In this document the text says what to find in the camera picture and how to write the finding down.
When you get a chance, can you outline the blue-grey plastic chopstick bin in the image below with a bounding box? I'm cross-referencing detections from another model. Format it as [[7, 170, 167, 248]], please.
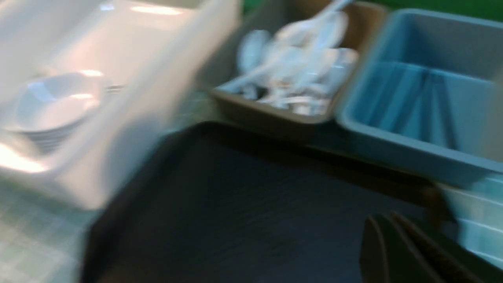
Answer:
[[334, 9, 503, 187]]

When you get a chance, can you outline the large white plastic tub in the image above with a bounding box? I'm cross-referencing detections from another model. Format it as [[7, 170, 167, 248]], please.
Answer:
[[1, 0, 242, 210]]

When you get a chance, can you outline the brown plastic spoon bin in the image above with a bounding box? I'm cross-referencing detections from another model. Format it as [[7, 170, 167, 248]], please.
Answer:
[[196, 0, 390, 143]]

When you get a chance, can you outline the green backdrop cloth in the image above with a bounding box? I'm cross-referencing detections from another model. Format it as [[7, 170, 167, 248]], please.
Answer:
[[242, 0, 503, 22]]

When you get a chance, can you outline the stack of small white bowls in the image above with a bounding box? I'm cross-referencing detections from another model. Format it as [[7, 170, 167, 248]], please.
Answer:
[[1, 70, 108, 154]]

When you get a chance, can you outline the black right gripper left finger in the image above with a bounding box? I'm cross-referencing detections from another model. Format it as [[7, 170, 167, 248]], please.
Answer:
[[360, 215, 444, 283]]

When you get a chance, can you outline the black serving tray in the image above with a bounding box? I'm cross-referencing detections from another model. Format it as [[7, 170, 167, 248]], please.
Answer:
[[79, 122, 453, 283]]

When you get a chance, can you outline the white ceramic soup spoon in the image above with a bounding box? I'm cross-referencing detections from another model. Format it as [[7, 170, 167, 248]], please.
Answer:
[[273, 0, 352, 46]]

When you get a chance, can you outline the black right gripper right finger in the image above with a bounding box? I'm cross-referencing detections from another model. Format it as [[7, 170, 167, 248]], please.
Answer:
[[391, 212, 503, 283]]

